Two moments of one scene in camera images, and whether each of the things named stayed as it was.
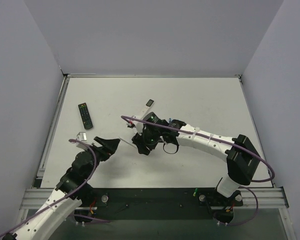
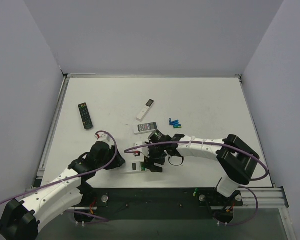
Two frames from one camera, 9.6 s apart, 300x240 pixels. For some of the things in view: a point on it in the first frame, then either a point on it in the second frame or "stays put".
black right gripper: (142, 141) → (152, 163)
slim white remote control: (149, 104) stays put
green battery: (196, 191) stays put
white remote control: (125, 147) → (133, 166)
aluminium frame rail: (267, 198) stays put
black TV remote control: (85, 116) stays put
